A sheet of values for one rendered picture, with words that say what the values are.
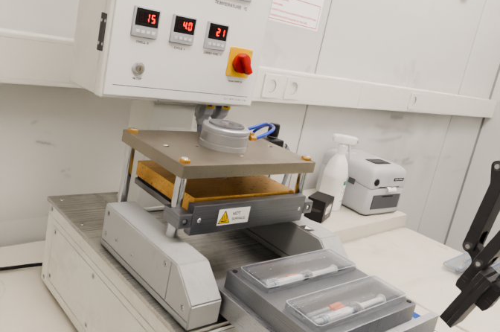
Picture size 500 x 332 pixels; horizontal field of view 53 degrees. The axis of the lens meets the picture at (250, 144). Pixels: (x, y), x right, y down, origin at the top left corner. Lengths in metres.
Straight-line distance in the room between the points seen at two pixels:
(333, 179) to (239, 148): 0.86
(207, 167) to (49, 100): 0.55
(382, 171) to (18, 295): 1.13
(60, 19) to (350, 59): 1.07
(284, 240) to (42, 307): 0.45
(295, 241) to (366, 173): 0.83
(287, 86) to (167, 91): 0.70
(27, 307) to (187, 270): 0.43
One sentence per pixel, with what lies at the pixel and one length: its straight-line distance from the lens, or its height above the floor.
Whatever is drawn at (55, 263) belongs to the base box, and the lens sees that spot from 1.00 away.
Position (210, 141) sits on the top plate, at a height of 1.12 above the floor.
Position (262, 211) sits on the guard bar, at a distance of 0.78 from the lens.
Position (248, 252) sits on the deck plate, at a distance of 0.89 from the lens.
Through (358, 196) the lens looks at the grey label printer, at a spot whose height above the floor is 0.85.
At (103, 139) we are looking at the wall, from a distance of 1.24.
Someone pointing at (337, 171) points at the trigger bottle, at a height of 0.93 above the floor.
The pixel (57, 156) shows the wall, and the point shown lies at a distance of 1.20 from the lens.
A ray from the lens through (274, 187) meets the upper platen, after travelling 0.83.
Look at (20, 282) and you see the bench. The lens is 1.09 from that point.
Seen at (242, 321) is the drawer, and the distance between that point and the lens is 0.65.
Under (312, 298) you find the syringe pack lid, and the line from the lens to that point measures 0.64.
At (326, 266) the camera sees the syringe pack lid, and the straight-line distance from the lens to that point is 0.73.
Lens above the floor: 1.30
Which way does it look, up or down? 12 degrees down
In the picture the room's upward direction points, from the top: 12 degrees clockwise
